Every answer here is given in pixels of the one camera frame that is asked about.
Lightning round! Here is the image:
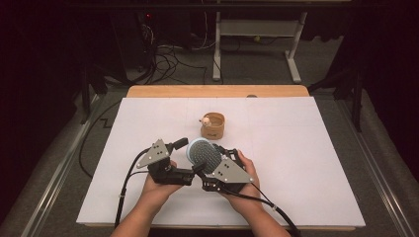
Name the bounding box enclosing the tan bag-shaped holder with bear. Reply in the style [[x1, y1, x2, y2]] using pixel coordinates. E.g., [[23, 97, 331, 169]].
[[199, 112, 226, 140]]

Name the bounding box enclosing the white cable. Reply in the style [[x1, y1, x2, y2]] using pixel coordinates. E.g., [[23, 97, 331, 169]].
[[197, 11, 215, 50]]

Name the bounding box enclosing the left hand-held gripper black cable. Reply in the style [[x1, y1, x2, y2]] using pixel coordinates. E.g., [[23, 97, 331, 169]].
[[114, 147, 153, 229]]

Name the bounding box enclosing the black floor cable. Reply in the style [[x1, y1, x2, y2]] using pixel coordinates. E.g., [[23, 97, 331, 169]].
[[78, 100, 124, 179]]

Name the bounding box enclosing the grey-blue microphone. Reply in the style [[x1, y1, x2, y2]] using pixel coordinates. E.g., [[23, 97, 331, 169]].
[[186, 137, 222, 175]]

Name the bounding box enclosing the wooden table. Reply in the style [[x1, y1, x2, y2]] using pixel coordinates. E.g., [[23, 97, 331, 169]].
[[83, 84, 357, 232]]

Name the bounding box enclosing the black stand leg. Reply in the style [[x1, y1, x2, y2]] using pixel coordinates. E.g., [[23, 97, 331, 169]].
[[80, 62, 130, 125], [307, 65, 364, 133]]

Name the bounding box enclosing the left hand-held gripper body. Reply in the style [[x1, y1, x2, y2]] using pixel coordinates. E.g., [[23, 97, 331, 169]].
[[135, 138, 196, 187]]

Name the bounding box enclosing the person's right hand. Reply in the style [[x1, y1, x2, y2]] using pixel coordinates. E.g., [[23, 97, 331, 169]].
[[220, 149, 262, 207]]

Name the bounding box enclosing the person's left hand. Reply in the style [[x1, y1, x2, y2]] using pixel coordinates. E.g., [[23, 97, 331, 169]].
[[141, 160, 184, 199]]

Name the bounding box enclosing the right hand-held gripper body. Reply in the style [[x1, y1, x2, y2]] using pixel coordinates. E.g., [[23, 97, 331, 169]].
[[209, 148, 255, 195]]

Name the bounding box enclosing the metal floor rail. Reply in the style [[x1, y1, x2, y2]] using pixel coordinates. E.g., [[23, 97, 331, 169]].
[[335, 98, 419, 237], [19, 94, 101, 237]]

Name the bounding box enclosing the dark computer tower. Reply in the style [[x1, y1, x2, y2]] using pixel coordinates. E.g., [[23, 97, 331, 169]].
[[110, 9, 156, 72]]

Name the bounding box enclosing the white table cover sheet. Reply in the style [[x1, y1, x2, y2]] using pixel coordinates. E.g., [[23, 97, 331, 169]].
[[76, 96, 367, 228]]

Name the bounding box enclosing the grey metal table frame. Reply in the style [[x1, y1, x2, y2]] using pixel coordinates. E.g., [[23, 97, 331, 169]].
[[211, 11, 309, 84]]

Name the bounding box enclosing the bundle of black cables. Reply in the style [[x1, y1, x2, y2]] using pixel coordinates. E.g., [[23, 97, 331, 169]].
[[141, 23, 211, 85]]

